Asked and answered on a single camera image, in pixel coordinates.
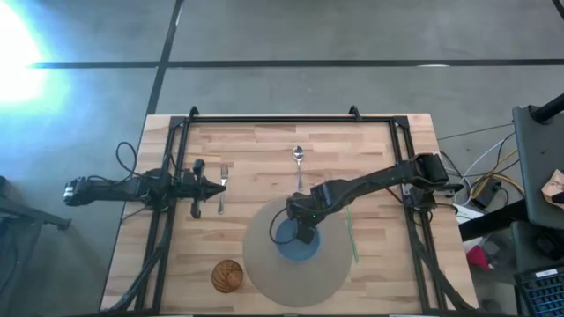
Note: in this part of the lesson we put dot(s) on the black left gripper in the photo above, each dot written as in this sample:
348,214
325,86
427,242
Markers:
196,193

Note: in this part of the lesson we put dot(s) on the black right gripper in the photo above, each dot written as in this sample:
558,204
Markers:
304,207

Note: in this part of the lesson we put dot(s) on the silver metal fork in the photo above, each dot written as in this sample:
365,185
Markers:
224,174

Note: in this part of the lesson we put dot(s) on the green plastic straw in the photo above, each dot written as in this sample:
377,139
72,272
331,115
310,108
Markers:
351,233

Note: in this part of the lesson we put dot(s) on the silver metal spoon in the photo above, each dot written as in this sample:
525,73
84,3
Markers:
298,154

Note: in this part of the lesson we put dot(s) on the amber plastic cup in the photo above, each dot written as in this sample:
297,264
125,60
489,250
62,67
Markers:
227,276

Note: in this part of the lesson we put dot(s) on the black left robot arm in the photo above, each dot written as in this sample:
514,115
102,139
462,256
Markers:
110,189

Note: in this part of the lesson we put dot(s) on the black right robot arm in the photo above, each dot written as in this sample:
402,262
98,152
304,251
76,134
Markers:
379,174

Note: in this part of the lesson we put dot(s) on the blue bowl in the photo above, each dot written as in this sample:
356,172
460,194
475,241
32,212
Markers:
291,251

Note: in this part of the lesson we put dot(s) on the round grey placemat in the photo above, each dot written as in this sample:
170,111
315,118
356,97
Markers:
282,282

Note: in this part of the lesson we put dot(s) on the white power strip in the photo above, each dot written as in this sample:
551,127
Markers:
467,213

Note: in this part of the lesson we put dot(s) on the red object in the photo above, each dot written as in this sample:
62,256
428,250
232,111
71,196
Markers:
478,260

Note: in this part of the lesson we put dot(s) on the black floor stand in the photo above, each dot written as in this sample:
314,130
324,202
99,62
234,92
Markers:
35,216

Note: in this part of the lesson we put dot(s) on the black power adapter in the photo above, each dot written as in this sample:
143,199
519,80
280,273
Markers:
484,196

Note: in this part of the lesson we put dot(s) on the black cart leg bar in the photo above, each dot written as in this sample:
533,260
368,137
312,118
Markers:
489,222

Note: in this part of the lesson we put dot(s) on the grey cart shelf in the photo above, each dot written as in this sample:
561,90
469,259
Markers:
526,242

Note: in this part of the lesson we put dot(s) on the black backlit keyboard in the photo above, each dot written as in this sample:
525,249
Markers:
542,295

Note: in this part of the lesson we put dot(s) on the grey cart top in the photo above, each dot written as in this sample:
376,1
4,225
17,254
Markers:
539,149

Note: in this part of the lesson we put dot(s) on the brown paper piece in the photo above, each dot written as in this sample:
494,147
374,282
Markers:
553,187

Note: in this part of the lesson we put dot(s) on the black pole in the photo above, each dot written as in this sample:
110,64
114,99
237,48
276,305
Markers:
548,112

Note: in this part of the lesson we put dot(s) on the black aluminium table frame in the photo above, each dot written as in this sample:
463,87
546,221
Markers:
286,119

